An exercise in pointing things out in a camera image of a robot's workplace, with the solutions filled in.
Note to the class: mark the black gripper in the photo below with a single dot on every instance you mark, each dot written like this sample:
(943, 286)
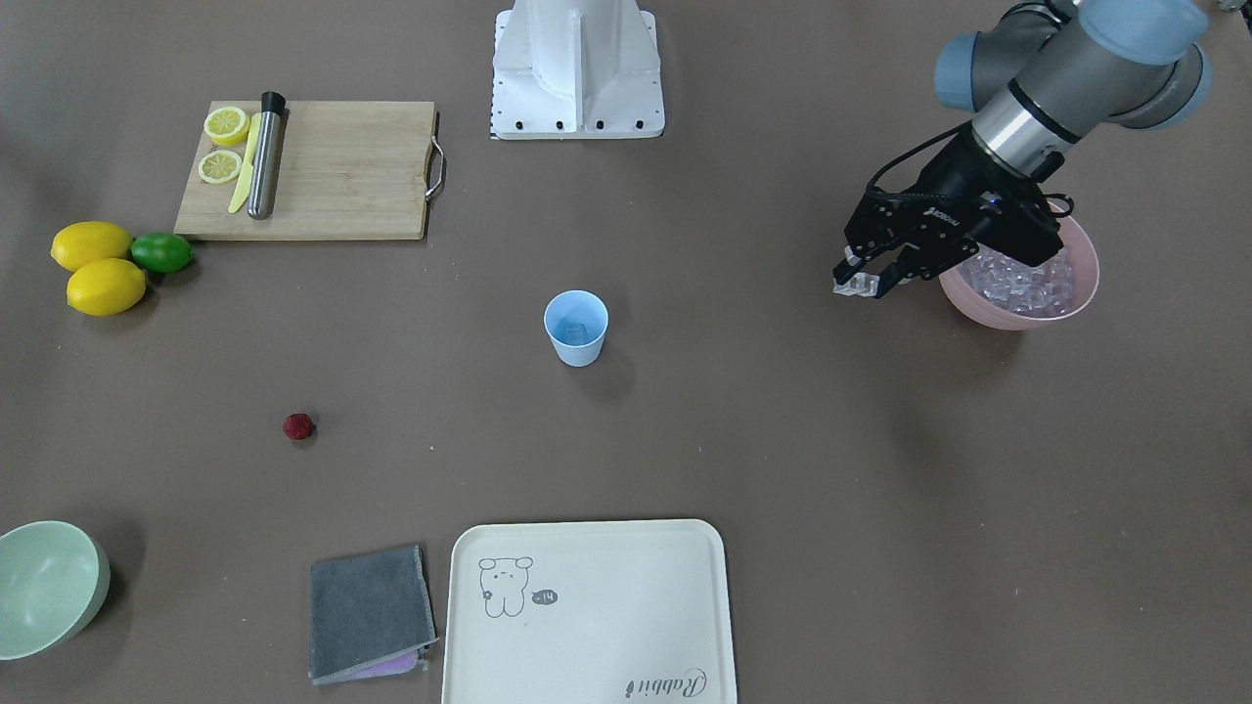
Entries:
(951, 184)

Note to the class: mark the green lime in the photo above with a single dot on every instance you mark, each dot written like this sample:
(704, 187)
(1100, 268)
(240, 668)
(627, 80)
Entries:
(161, 253)

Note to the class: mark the steel muddler black tip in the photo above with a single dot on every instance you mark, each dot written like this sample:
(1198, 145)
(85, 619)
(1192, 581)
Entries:
(267, 154)

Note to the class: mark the light blue plastic cup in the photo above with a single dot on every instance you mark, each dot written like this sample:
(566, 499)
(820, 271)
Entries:
(584, 308)

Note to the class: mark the upper lemon half slice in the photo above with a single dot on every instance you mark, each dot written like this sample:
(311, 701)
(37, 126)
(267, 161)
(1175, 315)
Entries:
(226, 126)

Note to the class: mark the yellow plastic knife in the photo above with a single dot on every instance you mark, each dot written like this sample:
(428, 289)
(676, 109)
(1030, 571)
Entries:
(245, 177)

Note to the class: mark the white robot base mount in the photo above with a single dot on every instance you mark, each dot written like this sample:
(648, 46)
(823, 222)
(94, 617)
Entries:
(576, 70)

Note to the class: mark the wooden cutting board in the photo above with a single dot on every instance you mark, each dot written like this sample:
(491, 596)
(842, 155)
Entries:
(349, 170)

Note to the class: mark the grey folded cloth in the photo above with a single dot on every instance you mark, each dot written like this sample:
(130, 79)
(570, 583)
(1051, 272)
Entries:
(370, 616)

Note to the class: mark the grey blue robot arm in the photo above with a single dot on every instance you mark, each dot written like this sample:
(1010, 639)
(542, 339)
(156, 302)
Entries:
(1035, 86)

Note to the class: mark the clear ice cube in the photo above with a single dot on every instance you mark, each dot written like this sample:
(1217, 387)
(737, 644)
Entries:
(573, 334)
(859, 285)

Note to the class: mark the pale green bowl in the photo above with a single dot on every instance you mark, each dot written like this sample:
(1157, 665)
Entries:
(54, 580)

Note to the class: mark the cream rabbit tray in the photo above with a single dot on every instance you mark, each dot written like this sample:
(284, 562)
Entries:
(631, 611)

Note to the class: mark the lower lemon half slice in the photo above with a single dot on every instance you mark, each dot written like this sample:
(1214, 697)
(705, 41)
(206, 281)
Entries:
(219, 167)

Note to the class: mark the whole yellow lemon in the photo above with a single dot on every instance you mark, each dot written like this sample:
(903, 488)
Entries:
(82, 243)
(106, 287)

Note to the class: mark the upper whole yellow lemon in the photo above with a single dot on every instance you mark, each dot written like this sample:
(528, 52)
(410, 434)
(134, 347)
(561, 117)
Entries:
(82, 243)

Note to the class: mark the pile of clear ice cubes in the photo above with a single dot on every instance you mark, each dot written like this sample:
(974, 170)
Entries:
(1046, 291)

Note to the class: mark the lower whole yellow lemon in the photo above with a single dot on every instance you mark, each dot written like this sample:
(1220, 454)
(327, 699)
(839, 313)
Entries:
(106, 287)

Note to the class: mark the red strawberry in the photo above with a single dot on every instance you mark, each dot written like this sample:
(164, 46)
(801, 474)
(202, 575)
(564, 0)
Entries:
(299, 427)

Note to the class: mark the pink bowl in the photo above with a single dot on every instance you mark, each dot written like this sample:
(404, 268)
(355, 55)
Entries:
(1085, 263)

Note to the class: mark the lemon half slice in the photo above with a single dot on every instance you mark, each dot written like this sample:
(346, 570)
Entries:
(226, 126)
(219, 167)

